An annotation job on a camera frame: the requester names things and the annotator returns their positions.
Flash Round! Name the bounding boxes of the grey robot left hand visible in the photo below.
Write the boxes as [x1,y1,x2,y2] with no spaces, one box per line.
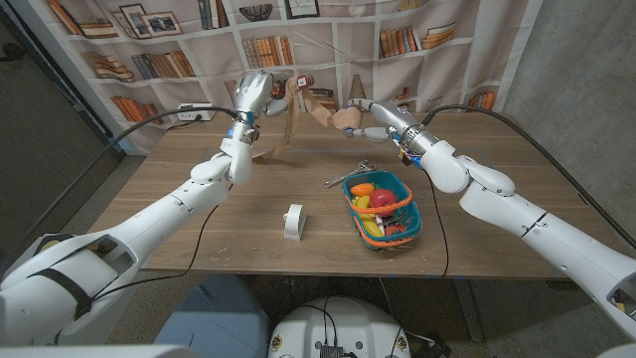
[231,71,289,128]

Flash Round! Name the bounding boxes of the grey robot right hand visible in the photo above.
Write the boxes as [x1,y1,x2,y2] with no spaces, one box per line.
[342,97,441,155]

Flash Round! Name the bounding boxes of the tan adhesive wrap roll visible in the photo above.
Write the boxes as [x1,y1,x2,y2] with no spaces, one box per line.
[251,75,364,165]

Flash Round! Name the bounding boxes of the white power box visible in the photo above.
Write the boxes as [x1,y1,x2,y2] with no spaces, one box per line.
[174,102,218,122]

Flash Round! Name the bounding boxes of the printed bookshelf backdrop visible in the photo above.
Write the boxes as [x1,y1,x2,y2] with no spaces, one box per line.
[9,0,546,155]

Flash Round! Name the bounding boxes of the red toy tomato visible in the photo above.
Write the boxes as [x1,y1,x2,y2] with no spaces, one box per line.
[369,188,398,210]

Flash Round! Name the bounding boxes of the yellow toy banana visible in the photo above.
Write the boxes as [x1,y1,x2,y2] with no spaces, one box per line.
[360,216,385,239]

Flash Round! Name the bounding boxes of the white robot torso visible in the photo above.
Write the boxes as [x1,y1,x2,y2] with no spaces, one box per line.
[266,296,412,358]

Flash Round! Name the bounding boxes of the grey metal table leg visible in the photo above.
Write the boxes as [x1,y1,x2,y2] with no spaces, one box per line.
[449,277,486,344]

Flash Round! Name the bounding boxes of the dark grey partition panel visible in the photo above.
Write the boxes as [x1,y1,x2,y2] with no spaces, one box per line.
[0,7,126,250]

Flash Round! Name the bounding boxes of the blue stool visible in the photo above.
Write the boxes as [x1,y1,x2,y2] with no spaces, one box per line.
[153,272,272,358]

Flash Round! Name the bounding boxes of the yellow and black object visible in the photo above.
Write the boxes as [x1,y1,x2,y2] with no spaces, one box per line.
[33,233,76,258]

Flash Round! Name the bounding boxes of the black power box cable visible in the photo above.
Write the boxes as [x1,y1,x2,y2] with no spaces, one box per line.
[166,116,203,131]

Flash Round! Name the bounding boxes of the teal basket with orange handles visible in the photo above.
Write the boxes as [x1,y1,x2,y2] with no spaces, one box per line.
[341,170,423,251]

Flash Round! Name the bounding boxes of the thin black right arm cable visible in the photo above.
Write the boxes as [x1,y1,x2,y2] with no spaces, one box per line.
[387,168,451,358]

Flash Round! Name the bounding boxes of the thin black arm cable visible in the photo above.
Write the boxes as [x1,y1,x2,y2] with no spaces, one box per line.
[88,186,233,302]
[387,168,451,358]

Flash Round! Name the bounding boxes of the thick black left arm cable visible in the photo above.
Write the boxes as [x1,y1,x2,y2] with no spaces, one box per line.
[19,105,242,240]

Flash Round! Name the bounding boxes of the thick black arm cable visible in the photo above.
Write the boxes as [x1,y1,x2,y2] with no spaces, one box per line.
[420,103,636,250]
[19,105,242,240]

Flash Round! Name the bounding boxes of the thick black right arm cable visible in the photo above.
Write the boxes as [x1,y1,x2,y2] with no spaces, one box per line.
[420,103,636,250]

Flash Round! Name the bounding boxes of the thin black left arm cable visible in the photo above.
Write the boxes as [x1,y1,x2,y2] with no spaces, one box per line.
[88,186,233,302]

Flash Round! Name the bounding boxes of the black torso cable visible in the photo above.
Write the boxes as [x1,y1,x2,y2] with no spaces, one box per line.
[290,296,339,349]

